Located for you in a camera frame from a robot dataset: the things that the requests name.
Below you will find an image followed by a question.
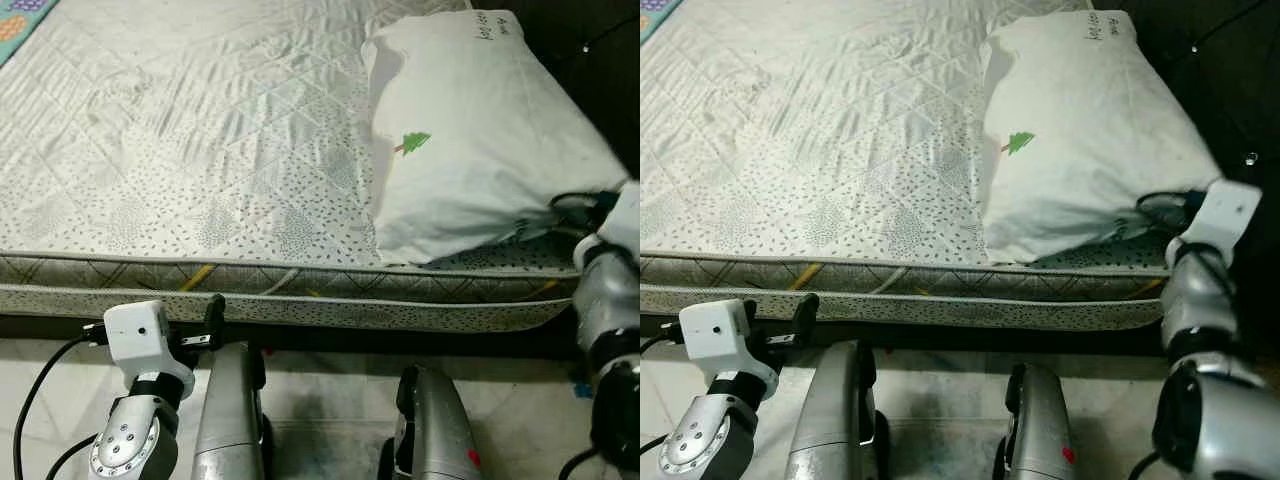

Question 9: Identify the white pillow with green tree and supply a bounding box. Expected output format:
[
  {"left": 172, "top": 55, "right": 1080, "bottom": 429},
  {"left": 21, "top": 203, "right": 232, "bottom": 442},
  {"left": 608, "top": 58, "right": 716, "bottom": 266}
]
[
  {"left": 979, "top": 9, "right": 1224, "bottom": 267},
  {"left": 361, "top": 9, "right": 632, "bottom": 267}
]

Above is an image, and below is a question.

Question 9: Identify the silver left robot leg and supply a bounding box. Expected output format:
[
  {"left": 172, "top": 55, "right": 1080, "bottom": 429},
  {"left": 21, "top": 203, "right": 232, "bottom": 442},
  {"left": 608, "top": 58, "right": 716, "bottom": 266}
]
[
  {"left": 782, "top": 339, "right": 892, "bottom": 480},
  {"left": 189, "top": 341, "right": 272, "bottom": 480}
]

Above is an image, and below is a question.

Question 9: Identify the black tufted headboard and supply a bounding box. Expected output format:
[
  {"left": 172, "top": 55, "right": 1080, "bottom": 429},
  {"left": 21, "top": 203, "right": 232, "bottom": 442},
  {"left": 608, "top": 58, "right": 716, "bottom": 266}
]
[
  {"left": 1094, "top": 0, "right": 1280, "bottom": 263},
  {"left": 468, "top": 0, "right": 641, "bottom": 187}
]

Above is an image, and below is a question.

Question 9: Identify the grey quilted mattress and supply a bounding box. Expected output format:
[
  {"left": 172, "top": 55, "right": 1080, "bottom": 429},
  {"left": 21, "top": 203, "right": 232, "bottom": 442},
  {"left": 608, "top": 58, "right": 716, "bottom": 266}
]
[
  {"left": 640, "top": 0, "right": 1173, "bottom": 333},
  {"left": 0, "top": 0, "right": 603, "bottom": 334}
]

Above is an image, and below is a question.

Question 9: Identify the teal blanket with coloured shapes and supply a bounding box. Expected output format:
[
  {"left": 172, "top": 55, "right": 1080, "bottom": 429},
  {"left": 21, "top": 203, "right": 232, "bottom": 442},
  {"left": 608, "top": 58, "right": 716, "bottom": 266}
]
[
  {"left": 0, "top": 0, "right": 57, "bottom": 67},
  {"left": 640, "top": 0, "right": 677, "bottom": 44}
]

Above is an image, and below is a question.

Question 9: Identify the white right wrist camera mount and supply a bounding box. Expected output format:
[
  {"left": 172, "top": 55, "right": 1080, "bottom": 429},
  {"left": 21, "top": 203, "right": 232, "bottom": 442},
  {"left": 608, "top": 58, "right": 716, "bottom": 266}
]
[
  {"left": 1179, "top": 179, "right": 1264, "bottom": 268},
  {"left": 600, "top": 179, "right": 641, "bottom": 257}
]

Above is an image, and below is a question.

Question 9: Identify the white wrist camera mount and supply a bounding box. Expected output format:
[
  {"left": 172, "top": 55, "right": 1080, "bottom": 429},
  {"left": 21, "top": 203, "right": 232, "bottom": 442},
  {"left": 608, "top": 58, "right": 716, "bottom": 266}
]
[
  {"left": 102, "top": 299, "right": 197, "bottom": 393},
  {"left": 679, "top": 297, "right": 780, "bottom": 401},
  {"left": 600, "top": 179, "right": 641, "bottom": 257},
  {"left": 1179, "top": 179, "right": 1264, "bottom": 268}
]

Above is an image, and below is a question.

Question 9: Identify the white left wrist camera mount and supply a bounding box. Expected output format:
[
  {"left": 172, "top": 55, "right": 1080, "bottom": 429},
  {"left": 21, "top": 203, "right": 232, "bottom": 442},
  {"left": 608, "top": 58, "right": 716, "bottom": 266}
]
[
  {"left": 679, "top": 297, "right": 780, "bottom": 401},
  {"left": 102, "top": 299, "right": 197, "bottom": 393}
]

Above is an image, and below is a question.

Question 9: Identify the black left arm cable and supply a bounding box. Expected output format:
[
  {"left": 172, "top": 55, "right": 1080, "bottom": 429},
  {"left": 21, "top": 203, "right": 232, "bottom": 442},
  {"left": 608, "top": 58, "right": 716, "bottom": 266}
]
[
  {"left": 12, "top": 320, "right": 112, "bottom": 480},
  {"left": 640, "top": 329, "right": 692, "bottom": 463}
]

